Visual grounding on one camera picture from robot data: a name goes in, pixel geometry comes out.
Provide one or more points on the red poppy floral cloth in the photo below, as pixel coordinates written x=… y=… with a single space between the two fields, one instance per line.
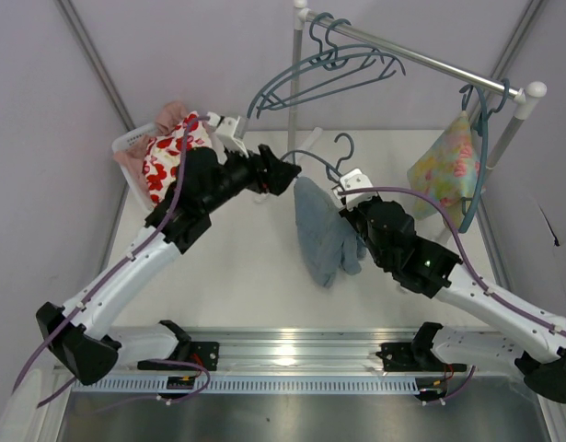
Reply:
x=161 y=162

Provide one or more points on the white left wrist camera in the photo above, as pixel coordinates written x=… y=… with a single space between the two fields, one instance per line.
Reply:
x=229 y=131

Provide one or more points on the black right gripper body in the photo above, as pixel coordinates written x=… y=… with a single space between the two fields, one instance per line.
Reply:
x=352 y=210

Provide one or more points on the teal hanger holding cloth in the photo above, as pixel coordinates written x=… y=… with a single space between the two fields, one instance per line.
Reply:
x=482 y=161

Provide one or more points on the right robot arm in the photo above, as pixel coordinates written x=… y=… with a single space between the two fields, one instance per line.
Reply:
x=532 y=341

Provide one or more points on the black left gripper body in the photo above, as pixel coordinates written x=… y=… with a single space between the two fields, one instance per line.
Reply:
x=262 y=166

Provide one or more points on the white metal clothes rack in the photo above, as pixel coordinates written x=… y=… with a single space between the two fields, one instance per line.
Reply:
x=328 y=51

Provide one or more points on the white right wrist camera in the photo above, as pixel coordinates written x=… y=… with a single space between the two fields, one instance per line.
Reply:
x=354 y=188

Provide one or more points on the pink cloth in basket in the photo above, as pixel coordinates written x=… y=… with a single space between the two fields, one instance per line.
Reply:
x=167 y=117

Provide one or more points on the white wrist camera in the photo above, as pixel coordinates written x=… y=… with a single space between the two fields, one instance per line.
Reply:
x=229 y=131
x=354 y=188

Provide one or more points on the white slotted cable duct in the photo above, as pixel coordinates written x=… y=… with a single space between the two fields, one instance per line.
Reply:
x=163 y=384

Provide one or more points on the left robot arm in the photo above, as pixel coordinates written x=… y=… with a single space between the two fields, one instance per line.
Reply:
x=80 y=334

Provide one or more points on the pastel floral hanging cloth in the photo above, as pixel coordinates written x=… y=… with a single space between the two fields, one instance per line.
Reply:
x=448 y=171

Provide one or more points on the light blue denim skirt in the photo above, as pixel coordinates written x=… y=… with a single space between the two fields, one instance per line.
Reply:
x=326 y=240

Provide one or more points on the white plastic laundry basket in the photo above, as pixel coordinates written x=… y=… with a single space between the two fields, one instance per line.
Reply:
x=122 y=143

